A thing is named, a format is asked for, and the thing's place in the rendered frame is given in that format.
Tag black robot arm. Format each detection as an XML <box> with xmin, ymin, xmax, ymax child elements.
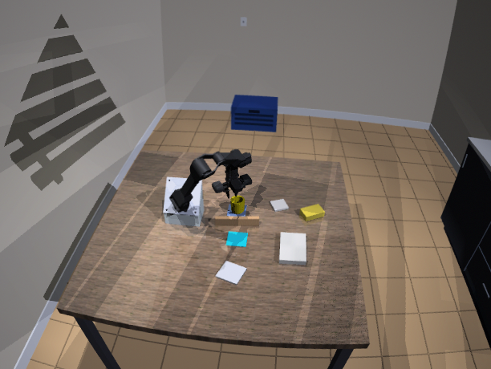
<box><xmin>169</xmin><ymin>149</ymin><xmax>252</xmax><ymax>213</ymax></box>

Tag brown wooden block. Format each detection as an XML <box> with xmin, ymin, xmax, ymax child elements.
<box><xmin>215</xmin><ymin>217</ymin><xmax>259</xmax><ymax>226</ymax></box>

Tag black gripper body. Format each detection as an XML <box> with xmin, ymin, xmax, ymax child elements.
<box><xmin>212</xmin><ymin>171</ymin><xmax>252</xmax><ymax>193</ymax></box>

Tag yellow rectangular block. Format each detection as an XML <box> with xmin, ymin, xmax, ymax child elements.
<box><xmin>300</xmin><ymin>204</ymin><xmax>325</xmax><ymax>221</ymax></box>

